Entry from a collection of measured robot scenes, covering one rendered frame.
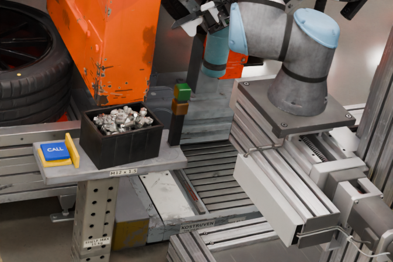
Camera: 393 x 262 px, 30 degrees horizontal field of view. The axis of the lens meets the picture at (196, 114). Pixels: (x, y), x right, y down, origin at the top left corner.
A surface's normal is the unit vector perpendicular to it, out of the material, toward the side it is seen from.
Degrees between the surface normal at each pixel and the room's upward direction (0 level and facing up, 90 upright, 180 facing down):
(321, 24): 7
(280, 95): 72
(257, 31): 65
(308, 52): 90
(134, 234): 90
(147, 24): 90
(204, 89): 90
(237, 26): 59
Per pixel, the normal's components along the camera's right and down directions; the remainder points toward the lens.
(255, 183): -0.89, 0.11
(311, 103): 0.35, 0.28
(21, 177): 0.38, 0.55
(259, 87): 0.16, -0.83
